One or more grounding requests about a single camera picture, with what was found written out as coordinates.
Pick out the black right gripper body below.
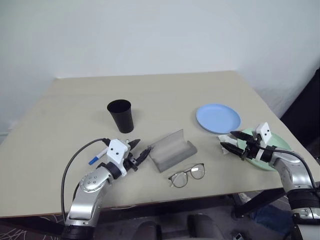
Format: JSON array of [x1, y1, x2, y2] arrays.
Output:
[[240, 134, 262, 161]]

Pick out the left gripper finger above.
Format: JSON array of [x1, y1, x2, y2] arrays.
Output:
[[136, 146, 153, 165], [128, 138, 141, 152]]

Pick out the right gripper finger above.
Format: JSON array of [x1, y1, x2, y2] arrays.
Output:
[[229, 130, 254, 142], [219, 141, 245, 158]]

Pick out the light blue plate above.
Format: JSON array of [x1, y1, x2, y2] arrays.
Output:
[[195, 103, 242, 134]]

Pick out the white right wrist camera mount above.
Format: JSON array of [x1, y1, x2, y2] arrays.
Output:
[[254, 121, 273, 162]]

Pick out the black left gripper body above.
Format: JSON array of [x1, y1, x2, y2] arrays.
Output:
[[123, 148, 140, 173]]

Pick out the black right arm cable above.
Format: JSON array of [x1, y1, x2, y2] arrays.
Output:
[[272, 148, 320, 190]]

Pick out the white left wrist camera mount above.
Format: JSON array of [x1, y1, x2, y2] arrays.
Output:
[[106, 138, 131, 176]]

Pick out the white tissue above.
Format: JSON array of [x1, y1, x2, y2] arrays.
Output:
[[216, 134, 238, 155]]

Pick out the white marker with blue cap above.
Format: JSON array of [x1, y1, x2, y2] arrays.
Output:
[[88, 147, 109, 166]]

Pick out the light green plate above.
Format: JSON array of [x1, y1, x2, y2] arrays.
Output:
[[236, 127, 293, 172]]

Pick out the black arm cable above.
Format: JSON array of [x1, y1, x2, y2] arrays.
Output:
[[60, 137, 111, 222], [272, 148, 320, 190]]

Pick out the black plastic cup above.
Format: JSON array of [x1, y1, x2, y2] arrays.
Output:
[[106, 99, 135, 134]]

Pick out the black table frame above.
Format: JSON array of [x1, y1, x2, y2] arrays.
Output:
[[0, 187, 288, 236]]

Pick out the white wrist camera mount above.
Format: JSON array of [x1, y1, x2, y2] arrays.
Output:
[[106, 138, 131, 176], [254, 121, 273, 162]]

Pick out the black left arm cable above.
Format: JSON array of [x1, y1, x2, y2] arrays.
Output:
[[60, 137, 111, 222]]

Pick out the grey glasses case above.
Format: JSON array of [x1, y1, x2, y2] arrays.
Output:
[[147, 128, 198, 173]]

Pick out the thin-framed round glasses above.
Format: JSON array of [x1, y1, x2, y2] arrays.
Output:
[[167, 163, 206, 189]]

